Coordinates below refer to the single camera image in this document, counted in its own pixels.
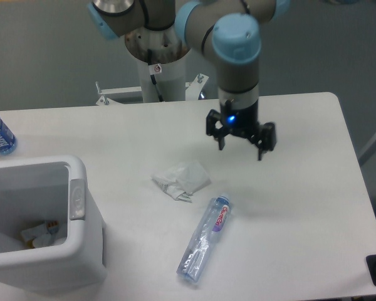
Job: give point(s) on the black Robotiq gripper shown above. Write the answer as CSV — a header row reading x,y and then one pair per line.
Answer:
x,y
241,122

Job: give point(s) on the white paper wrapper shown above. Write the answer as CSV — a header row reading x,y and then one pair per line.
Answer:
x,y
180,182

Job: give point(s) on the clear plastic water bottle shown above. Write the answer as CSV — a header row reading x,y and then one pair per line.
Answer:
x,y
204,238

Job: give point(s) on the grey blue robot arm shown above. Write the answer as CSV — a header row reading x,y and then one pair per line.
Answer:
x,y
225,33

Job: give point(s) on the trash pieces inside can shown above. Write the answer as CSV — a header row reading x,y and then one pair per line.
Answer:
x,y
47,233

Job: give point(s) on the white plastic trash can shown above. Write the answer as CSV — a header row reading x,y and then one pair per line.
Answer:
x,y
43,189

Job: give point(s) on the white pedestal base frame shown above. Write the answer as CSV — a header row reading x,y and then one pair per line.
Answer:
x,y
155,91

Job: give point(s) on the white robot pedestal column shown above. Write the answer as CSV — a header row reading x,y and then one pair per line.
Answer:
x,y
158,53

